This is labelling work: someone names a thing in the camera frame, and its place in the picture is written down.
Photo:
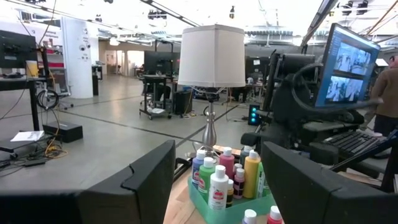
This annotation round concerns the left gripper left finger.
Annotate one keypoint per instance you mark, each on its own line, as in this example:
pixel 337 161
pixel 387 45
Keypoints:
pixel 140 186

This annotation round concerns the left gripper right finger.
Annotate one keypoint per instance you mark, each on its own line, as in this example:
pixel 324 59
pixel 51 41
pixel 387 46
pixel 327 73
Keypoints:
pixel 304 193

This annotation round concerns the small red paint bottle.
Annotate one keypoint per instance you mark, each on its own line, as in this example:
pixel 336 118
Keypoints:
pixel 275 214

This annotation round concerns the light green labelled paint bottle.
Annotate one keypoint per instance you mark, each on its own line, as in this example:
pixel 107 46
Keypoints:
pixel 261 182

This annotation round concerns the large yellow-orange paint bottle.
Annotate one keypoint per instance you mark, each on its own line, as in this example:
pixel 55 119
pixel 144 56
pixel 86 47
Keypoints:
pixel 251 177

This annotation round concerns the small purple paint bottle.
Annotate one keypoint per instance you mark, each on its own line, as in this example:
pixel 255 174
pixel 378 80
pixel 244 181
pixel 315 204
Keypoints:
pixel 250 216

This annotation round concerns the large green paint bottle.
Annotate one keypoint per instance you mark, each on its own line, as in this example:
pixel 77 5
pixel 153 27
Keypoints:
pixel 205 180

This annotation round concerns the small pale pink paint bottle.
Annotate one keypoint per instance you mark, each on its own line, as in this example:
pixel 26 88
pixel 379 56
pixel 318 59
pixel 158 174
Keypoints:
pixel 238 185

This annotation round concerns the large dark teal paint bottle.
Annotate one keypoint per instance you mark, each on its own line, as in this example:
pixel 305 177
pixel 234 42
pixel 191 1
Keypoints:
pixel 245 154

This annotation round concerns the small crimson paint bottle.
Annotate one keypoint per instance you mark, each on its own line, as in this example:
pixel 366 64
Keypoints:
pixel 237 166

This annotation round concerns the small ochre paint bottle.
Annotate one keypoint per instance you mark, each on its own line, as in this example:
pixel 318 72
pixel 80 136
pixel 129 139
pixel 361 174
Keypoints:
pixel 230 194

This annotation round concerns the large pink paint bottle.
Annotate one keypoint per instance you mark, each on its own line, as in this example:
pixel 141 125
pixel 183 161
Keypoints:
pixel 227 161

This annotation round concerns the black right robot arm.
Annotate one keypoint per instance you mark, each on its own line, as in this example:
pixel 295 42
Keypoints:
pixel 289 105

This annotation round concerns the black keyboard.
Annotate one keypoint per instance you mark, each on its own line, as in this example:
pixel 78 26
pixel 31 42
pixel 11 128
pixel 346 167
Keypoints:
pixel 351 141

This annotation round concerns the green translucent plastic bin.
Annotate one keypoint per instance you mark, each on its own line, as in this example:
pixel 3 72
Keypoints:
pixel 230 214

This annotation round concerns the blue lit computer tower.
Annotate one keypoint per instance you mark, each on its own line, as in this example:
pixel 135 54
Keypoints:
pixel 254 115

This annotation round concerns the black equipment cart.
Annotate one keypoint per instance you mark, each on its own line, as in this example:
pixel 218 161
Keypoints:
pixel 155 93

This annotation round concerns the black box on floor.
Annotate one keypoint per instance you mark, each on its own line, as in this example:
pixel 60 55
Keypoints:
pixel 63 130

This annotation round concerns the white paper sheet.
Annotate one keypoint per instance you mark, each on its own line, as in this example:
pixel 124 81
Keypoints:
pixel 28 136

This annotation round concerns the black monitor on cart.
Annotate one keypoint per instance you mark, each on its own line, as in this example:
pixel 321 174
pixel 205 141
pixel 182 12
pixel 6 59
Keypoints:
pixel 161 62

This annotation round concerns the person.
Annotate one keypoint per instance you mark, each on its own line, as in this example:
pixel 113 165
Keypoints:
pixel 387 93

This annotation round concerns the grey laptop screen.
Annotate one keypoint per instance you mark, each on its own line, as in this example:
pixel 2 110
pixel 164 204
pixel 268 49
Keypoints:
pixel 348 68

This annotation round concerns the white shade chrome table lamp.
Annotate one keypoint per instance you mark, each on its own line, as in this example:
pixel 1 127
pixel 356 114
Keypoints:
pixel 211 56

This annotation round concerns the shelving unit with red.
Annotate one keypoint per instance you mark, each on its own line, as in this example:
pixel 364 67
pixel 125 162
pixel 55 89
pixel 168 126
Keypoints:
pixel 56 62

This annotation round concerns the yellow cup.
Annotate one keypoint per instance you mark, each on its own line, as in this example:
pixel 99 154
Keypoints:
pixel 32 69

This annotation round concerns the black standing desk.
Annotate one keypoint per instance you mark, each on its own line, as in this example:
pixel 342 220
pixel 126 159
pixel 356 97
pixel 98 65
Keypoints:
pixel 18 82

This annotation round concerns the black background monitor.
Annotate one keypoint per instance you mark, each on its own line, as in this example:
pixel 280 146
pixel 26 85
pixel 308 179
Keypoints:
pixel 17 49

